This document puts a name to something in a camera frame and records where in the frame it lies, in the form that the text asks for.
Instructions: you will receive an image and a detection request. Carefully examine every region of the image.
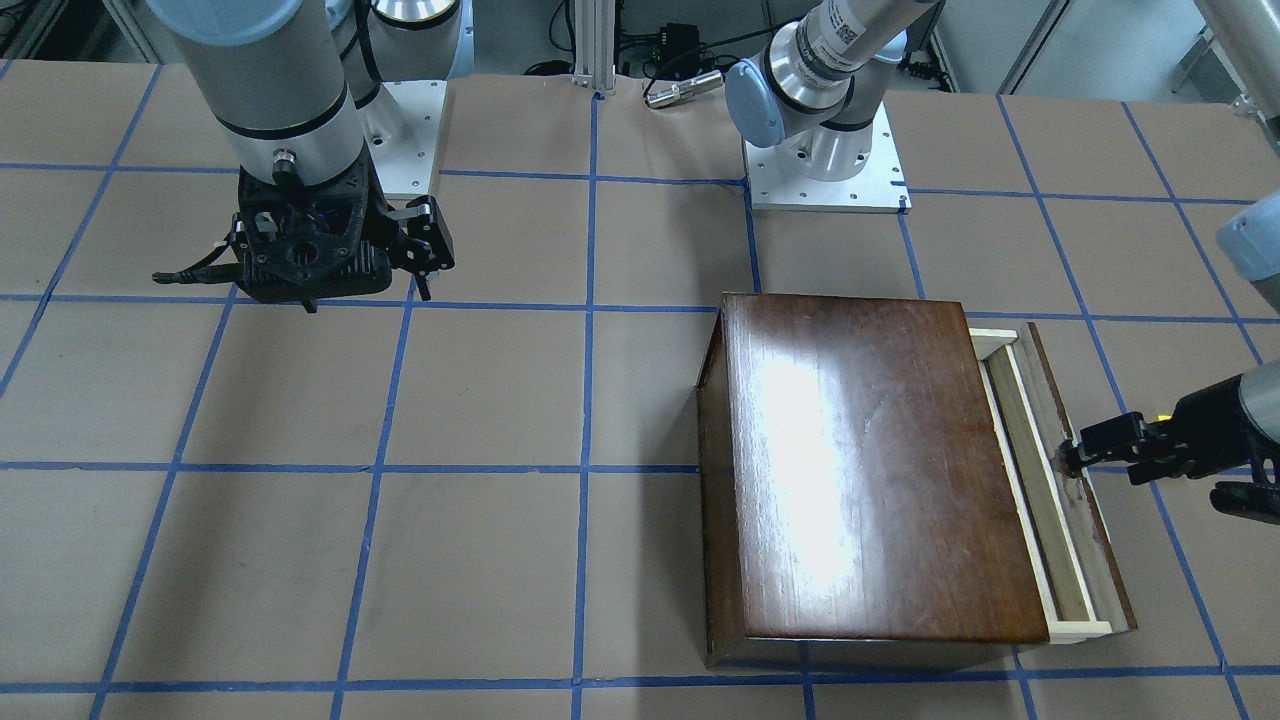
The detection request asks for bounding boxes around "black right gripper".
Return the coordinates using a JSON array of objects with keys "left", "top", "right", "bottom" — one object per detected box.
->
[{"left": 365, "top": 195, "right": 456, "bottom": 301}]

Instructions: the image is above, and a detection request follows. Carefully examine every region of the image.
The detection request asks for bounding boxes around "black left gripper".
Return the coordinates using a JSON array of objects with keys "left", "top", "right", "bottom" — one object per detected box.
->
[{"left": 1055, "top": 375, "right": 1279, "bottom": 527}]

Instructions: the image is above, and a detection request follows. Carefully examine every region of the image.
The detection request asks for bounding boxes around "light wood drawer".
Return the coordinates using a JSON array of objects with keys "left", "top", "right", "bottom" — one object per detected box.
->
[{"left": 969, "top": 323, "right": 1138, "bottom": 644}]

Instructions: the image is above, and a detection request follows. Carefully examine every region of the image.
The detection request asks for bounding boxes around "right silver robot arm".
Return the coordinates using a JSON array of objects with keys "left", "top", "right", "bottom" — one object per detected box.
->
[{"left": 150, "top": 1, "right": 474, "bottom": 313}]

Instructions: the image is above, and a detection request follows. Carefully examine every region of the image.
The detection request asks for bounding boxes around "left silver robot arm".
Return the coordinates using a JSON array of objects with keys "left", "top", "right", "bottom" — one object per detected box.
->
[{"left": 724, "top": 1, "right": 1279, "bottom": 524}]

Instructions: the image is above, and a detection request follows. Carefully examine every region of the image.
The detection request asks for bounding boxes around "dark wooden drawer cabinet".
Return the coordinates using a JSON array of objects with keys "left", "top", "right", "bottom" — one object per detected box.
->
[{"left": 698, "top": 293, "right": 1050, "bottom": 670}]

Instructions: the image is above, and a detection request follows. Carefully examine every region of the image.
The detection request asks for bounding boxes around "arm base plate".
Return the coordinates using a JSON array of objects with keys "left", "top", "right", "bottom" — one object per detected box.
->
[
  {"left": 358, "top": 79, "right": 448, "bottom": 200},
  {"left": 742, "top": 104, "right": 913, "bottom": 213}
]

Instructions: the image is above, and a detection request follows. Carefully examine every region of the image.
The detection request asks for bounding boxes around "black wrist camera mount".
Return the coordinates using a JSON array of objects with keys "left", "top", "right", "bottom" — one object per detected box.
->
[{"left": 152, "top": 151, "right": 393, "bottom": 313}]

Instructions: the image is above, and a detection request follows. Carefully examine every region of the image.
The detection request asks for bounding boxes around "aluminium frame post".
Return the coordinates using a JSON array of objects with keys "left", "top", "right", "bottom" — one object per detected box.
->
[{"left": 566, "top": 0, "right": 617, "bottom": 96}]

